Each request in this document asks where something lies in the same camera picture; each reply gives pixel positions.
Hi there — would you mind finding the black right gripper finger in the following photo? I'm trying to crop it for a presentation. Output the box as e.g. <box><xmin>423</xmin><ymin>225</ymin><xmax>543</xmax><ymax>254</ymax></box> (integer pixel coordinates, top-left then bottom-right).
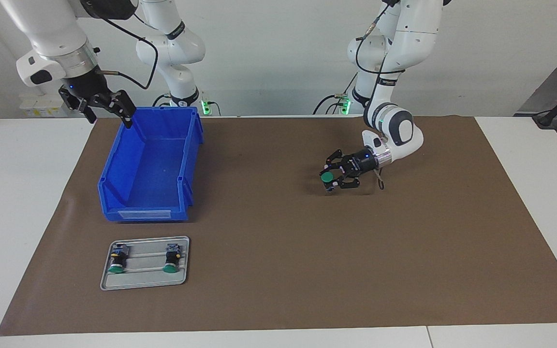
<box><xmin>89</xmin><ymin>89</ymin><xmax>137</xmax><ymax>130</ymax></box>
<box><xmin>59</xmin><ymin>85</ymin><xmax>99</xmax><ymax>124</ymax></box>

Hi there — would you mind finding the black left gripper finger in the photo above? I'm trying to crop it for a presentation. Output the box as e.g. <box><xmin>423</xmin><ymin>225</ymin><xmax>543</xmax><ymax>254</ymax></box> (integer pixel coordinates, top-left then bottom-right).
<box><xmin>319</xmin><ymin>149</ymin><xmax>355</xmax><ymax>173</ymax></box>
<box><xmin>331</xmin><ymin>175</ymin><xmax>362</xmax><ymax>192</ymax></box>

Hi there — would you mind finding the green push button switch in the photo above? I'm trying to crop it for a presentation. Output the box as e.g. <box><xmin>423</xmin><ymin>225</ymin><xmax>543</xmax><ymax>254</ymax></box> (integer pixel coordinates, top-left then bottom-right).
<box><xmin>107</xmin><ymin>243</ymin><xmax>131</xmax><ymax>275</ymax></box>
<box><xmin>320</xmin><ymin>171</ymin><xmax>339</xmax><ymax>194</ymax></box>
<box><xmin>162</xmin><ymin>243</ymin><xmax>184</xmax><ymax>274</ymax></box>

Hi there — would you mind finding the blue plastic storage bin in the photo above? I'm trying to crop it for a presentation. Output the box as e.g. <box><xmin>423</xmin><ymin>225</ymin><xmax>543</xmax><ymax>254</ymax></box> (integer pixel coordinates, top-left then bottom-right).
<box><xmin>97</xmin><ymin>106</ymin><xmax>205</xmax><ymax>223</ymax></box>

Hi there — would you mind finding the brown table mat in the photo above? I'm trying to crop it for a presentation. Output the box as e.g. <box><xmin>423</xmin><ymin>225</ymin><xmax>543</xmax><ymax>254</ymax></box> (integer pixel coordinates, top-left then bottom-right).
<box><xmin>0</xmin><ymin>115</ymin><xmax>557</xmax><ymax>337</ymax></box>

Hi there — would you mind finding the grey metal tray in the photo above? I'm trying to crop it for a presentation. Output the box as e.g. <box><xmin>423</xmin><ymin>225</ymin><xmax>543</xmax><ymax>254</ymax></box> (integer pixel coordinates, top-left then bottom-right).
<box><xmin>100</xmin><ymin>235</ymin><xmax>191</xmax><ymax>291</ymax></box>

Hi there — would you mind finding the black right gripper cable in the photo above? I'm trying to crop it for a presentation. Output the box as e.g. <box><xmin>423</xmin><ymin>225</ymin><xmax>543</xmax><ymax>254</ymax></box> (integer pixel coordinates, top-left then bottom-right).
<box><xmin>96</xmin><ymin>14</ymin><xmax>159</xmax><ymax>91</ymax></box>

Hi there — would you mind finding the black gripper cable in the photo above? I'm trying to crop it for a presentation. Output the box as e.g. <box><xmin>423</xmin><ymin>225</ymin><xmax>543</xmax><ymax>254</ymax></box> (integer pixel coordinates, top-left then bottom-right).
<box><xmin>354</xmin><ymin>0</ymin><xmax>407</xmax><ymax>190</ymax></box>
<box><xmin>96</xmin><ymin>14</ymin><xmax>159</xmax><ymax>91</ymax></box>

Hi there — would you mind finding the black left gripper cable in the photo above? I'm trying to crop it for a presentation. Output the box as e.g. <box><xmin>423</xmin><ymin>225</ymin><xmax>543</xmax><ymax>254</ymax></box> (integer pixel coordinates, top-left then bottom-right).
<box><xmin>354</xmin><ymin>0</ymin><xmax>407</xmax><ymax>190</ymax></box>

